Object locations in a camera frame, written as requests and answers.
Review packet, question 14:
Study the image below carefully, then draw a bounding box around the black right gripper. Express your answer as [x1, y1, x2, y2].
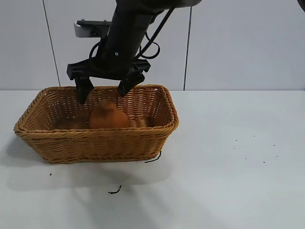
[66, 9, 152, 105]

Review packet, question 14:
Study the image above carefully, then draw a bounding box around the brown woven wicker basket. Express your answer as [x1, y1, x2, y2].
[13, 83, 180, 164]

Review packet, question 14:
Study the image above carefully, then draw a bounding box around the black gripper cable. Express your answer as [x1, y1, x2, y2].
[136, 7, 175, 60]

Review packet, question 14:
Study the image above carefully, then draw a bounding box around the orange felt fruit with stem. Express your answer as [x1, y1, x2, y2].
[89, 99, 132, 130]

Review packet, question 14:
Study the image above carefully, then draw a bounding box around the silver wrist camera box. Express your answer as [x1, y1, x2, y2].
[74, 19, 113, 38]

